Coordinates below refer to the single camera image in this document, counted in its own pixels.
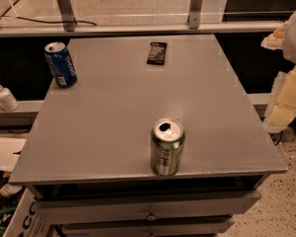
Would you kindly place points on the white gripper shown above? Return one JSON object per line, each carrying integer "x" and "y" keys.
{"x": 281, "y": 110}

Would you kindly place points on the black rxbar chocolate wrapper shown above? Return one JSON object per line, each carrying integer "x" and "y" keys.
{"x": 157, "y": 53}

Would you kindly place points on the green soda can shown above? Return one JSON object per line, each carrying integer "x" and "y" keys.
{"x": 167, "y": 146}

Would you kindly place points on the blue pepsi can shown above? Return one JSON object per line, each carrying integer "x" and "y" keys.
{"x": 60, "y": 63}

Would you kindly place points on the grey drawer cabinet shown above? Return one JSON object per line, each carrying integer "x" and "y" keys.
{"x": 191, "y": 214}

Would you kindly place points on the white pump bottle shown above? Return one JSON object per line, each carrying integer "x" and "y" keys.
{"x": 7, "y": 100}

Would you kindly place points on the white paper sheet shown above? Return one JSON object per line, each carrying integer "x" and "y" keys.
{"x": 10, "y": 149}

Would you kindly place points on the white cardboard box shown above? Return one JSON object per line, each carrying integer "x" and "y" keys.
{"x": 26, "y": 221}

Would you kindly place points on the metal railing frame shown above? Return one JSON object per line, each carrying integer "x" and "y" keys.
{"x": 78, "y": 18}

